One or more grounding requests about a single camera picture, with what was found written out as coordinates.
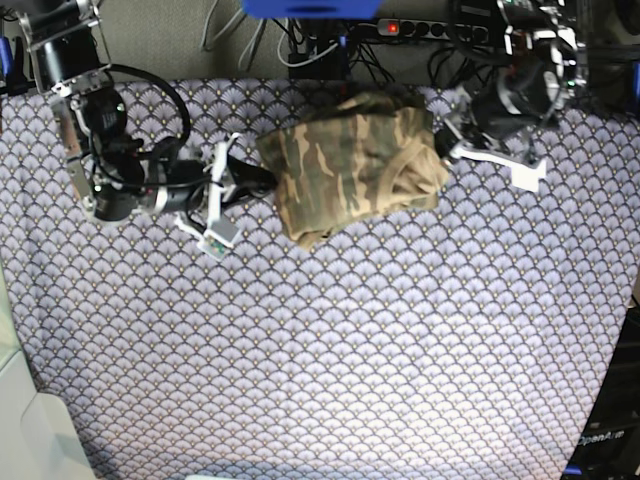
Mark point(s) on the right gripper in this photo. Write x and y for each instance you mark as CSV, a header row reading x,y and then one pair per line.
x,y
184,184

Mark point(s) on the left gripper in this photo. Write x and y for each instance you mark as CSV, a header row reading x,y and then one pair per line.
x,y
481,121

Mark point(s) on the camouflage T-shirt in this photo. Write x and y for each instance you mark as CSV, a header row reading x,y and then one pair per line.
x,y
371,155

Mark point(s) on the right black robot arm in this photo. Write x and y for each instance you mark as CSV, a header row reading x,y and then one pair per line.
x,y
111,173

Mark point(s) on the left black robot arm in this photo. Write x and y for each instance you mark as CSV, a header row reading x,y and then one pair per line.
x,y
539,70

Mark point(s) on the black power strip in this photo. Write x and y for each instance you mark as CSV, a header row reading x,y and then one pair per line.
x,y
428,30

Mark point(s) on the purple fan-pattern tablecloth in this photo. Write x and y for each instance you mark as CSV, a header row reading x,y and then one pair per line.
x,y
467,342

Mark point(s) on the white plastic bin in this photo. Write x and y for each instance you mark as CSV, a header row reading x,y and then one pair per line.
x,y
38,438

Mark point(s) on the black OpenArm box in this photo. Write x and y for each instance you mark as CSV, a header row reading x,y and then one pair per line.
x,y
608,448

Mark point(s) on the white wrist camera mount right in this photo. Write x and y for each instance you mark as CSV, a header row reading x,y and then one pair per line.
x,y
219,234

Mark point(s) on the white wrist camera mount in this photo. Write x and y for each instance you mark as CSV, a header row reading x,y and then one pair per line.
x,y
219,234
500,160

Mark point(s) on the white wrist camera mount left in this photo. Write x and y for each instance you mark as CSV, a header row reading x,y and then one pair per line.
x,y
500,160

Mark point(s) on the blue vertical clamp post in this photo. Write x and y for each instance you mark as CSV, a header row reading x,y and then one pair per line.
x,y
343,57

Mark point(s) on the blue mount plate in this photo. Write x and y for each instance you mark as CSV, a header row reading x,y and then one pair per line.
x,y
311,9

